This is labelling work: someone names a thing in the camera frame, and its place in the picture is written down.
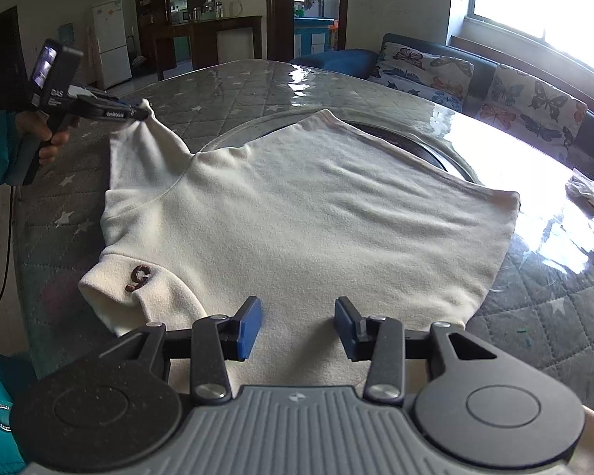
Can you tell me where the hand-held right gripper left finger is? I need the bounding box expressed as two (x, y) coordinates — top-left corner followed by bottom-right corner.
(99, 296), (264, 405)

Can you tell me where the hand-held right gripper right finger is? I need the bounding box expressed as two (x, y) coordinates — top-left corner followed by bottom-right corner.
(335, 296), (513, 405)

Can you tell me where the cream sweater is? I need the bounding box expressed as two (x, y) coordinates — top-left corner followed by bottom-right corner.
(78, 99), (522, 388)

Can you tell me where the person's left hand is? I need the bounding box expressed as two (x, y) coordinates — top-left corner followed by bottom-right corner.
(15, 111), (72, 164)

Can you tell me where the dark door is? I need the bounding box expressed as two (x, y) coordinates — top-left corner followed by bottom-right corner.
(0, 6), (27, 116)

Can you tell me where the white refrigerator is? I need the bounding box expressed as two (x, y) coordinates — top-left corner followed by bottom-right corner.
(91, 0), (132, 91)

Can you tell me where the dark wooden shelf cabinet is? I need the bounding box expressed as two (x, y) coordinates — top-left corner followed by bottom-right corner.
(133, 0), (263, 81)

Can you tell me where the round black induction cooktop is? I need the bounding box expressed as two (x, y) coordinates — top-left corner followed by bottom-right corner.
(337, 119), (476, 184)

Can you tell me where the blue kitchen cabinet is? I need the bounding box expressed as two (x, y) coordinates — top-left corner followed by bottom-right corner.
(294, 17), (335, 58)

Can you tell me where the dark blue sofa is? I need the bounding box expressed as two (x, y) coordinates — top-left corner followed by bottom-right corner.
(289, 34), (594, 189)

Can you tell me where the butterfly print cushion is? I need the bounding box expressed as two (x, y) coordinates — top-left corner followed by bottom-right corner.
(367, 41), (475, 112)
(475, 64), (589, 148)

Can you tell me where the white plastic bag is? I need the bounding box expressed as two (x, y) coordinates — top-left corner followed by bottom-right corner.
(565, 168), (594, 215)

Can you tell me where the window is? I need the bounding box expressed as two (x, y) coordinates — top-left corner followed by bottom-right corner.
(468, 0), (594, 79)

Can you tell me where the dark wooden door frame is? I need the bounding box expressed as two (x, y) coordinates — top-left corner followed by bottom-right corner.
(266, 0), (350, 63)

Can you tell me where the black cable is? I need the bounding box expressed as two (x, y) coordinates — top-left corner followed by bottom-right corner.
(0, 183), (21, 342)

